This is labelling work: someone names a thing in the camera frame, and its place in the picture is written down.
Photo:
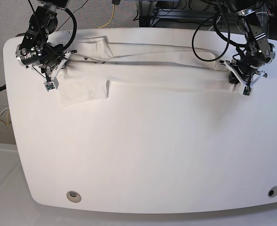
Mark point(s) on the right table cable grommet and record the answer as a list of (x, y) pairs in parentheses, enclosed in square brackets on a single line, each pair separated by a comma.
[(272, 192)]

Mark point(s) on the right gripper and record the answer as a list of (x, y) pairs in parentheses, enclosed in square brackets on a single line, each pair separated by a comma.
[(46, 64)]

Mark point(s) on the table cable grommet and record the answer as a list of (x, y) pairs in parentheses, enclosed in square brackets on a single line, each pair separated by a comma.
[(73, 196), (272, 192)]

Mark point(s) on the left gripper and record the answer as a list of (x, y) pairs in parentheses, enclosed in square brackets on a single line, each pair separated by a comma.
[(243, 74)]

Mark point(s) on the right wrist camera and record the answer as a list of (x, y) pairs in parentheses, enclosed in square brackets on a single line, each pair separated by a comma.
[(50, 85)]

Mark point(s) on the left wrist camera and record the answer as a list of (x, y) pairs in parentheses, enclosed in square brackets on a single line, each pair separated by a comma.
[(247, 91)]

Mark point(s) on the left table cable grommet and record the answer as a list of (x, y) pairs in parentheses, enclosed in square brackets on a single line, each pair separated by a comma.
[(73, 196)]

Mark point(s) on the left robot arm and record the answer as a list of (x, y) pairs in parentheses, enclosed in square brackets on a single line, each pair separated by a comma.
[(256, 52)]

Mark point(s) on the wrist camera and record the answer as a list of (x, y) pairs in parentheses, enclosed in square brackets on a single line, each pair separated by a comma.
[(247, 91), (50, 85)]

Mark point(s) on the white printed T-shirt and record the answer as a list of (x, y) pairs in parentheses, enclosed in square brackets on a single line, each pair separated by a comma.
[(98, 62)]

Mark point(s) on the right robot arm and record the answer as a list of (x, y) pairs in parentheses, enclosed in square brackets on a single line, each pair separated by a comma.
[(43, 23)]

